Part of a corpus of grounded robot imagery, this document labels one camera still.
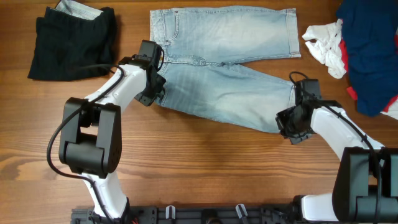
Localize light blue denim shorts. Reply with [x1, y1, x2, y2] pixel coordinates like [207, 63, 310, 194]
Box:
[150, 6, 300, 133]

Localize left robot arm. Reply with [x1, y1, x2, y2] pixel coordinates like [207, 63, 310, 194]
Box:
[52, 40, 166, 223]

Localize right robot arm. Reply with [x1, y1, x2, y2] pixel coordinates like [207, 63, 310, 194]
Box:
[276, 78, 397, 223]

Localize white crumpled garment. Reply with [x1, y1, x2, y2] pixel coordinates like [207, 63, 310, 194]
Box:
[302, 19, 347, 79]

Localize folded black shorts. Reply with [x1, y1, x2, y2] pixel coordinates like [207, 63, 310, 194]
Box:
[27, 0, 117, 81]

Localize navy blue red garment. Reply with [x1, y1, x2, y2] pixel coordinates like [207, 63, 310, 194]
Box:
[336, 0, 397, 116]

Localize left black cable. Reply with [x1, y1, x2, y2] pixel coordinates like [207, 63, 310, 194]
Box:
[46, 63, 125, 224]

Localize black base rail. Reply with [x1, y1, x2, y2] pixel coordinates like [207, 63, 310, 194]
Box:
[70, 203, 299, 224]

